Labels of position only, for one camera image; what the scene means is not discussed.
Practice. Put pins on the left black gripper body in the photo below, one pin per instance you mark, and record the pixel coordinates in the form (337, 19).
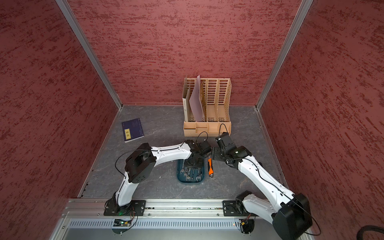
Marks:
(196, 163)

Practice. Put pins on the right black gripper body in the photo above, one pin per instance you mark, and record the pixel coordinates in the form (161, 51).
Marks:
(223, 152)

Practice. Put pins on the orange handled adjustable wrench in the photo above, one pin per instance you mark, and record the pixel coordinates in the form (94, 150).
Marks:
(210, 168)

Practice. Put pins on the teal plastic storage tray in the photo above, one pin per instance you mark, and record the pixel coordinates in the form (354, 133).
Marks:
(181, 173)

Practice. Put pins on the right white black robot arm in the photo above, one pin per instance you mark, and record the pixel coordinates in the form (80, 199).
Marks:
(289, 214)

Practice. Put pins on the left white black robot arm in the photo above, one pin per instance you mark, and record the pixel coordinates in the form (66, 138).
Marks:
(141, 162)

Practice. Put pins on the silver wrench in tray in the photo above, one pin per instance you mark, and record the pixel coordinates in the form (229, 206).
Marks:
(199, 176)

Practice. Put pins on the wooden desk file organizer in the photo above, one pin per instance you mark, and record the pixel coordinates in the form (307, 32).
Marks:
(215, 96)

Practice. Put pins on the purple folder in organizer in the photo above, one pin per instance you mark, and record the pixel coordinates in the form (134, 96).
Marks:
(195, 102)

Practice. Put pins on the beige folder in organizer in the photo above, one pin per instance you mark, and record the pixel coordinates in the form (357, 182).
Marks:
(185, 98)

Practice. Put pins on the dark purple notebook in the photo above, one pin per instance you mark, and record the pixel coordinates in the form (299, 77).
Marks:
(132, 130)

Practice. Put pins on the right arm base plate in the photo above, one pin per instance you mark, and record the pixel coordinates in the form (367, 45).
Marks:
(233, 209)

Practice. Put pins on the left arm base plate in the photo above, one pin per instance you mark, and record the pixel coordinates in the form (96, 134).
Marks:
(135, 207)

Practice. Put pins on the aluminium front rail frame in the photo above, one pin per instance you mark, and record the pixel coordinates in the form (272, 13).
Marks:
(163, 219)

